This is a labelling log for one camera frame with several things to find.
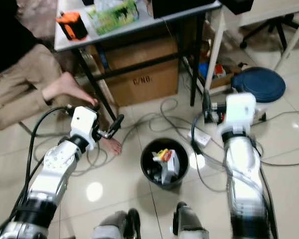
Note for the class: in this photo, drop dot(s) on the white carton with yellow-red top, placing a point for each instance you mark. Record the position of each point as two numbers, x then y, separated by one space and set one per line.
169 167

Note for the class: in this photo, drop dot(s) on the grey metal chair leg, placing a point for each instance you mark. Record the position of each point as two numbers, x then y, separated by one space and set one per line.
27 133

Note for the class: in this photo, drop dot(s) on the barefoot person in beige trousers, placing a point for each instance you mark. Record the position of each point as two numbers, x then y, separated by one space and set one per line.
20 84

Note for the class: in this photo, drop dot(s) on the large brown cardboard box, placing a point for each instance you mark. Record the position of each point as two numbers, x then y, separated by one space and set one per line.
139 77

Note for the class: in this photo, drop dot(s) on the small open cardboard box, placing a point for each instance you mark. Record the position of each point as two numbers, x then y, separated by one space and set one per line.
217 73

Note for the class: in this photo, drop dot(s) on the orange and black tool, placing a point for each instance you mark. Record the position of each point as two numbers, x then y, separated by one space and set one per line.
72 25

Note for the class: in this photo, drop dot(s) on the robot leg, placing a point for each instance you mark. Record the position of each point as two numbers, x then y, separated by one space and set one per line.
189 224
117 226

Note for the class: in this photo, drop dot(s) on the bin with blue round lid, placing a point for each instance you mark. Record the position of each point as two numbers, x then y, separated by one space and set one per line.
256 84

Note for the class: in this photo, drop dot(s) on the robot left leg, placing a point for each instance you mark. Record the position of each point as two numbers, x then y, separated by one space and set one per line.
117 226

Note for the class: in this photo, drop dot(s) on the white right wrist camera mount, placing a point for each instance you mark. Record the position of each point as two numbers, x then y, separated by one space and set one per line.
239 112

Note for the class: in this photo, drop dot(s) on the small black case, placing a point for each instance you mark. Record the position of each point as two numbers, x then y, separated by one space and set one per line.
236 5

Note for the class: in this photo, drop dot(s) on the grey table with black legs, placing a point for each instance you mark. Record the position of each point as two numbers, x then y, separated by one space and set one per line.
144 25

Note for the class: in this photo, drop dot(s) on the black office chair base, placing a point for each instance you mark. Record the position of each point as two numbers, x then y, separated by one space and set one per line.
276 27

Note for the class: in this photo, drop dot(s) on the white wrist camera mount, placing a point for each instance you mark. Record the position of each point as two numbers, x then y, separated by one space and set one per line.
239 112
84 124

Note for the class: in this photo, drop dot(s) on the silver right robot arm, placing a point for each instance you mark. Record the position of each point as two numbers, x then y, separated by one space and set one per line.
244 169

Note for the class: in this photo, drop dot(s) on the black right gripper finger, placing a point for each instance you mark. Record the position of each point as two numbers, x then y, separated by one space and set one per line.
207 105

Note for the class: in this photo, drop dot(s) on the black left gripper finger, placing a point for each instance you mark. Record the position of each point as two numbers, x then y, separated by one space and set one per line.
118 123

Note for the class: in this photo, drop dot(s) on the white table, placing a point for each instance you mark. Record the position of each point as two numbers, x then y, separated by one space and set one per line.
269 15

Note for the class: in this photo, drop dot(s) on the large black box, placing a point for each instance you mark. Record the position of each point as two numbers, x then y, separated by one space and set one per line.
184 6

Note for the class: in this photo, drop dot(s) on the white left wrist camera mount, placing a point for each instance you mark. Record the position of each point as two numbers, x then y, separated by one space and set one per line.
84 124

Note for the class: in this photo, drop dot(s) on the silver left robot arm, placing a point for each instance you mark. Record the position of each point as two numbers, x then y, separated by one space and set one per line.
57 169

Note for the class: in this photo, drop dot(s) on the robot right leg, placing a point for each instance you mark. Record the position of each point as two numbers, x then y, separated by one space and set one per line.
189 224

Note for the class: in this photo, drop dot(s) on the green plastic-wrapped pack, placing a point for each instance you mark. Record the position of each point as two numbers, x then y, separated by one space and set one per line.
112 15

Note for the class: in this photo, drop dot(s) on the black round rubbish bin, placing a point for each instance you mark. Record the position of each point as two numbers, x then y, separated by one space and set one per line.
146 167

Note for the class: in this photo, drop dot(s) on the white socket box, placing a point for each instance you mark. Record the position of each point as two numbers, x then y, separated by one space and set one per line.
200 137

